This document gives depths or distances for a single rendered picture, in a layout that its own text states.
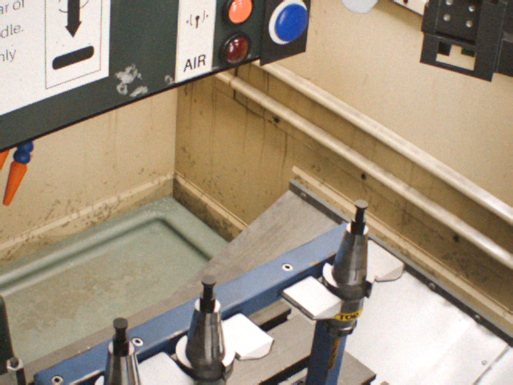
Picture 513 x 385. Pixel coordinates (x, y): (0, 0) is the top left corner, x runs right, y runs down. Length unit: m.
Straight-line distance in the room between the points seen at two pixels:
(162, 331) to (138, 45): 0.49
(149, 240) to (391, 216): 0.68
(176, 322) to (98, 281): 1.05
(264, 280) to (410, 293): 0.66
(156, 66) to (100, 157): 1.48
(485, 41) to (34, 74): 0.29
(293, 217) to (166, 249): 0.41
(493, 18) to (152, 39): 0.22
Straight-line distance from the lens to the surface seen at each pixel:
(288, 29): 0.67
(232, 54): 0.64
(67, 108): 0.58
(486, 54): 0.61
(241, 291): 1.08
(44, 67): 0.56
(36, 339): 1.94
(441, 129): 1.58
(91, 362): 0.99
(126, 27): 0.58
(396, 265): 1.17
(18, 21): 0.53
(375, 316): 1.70
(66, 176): 2.05
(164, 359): 1.01
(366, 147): 1.71
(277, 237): 1.84
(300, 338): 1.51
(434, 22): 0.62
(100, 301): 2.02
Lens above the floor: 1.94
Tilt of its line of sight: 35 degrees down
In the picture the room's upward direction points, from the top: 5 degrees clockwise
